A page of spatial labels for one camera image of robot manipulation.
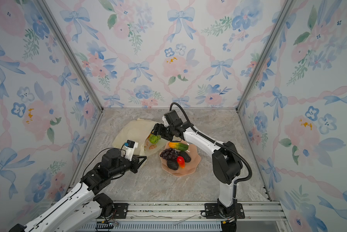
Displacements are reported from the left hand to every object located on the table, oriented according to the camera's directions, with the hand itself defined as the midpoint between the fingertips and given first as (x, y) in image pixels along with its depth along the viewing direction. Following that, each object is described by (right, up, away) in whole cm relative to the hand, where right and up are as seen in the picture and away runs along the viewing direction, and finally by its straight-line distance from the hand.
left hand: (147, 157), depth 74 cm
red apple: (+18, -4, +11) cm, 21 cm away
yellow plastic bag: (-6, +13, +7) cm, 16 cm away
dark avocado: (+13, -7, +10) cm, 18 cm away
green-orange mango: (+17, +3, +16) cm, 23 cm away
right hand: (+3, +12, +11) cm, 16 cm away
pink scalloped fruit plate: (+23, -9, +13) cm, 28 cm away
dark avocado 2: (+22, -4, +14) cm, 26 cm away
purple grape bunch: (+12, -1, +10) cm, 15 cm away
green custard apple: (+1, +7, +21) cm, 22 cm away
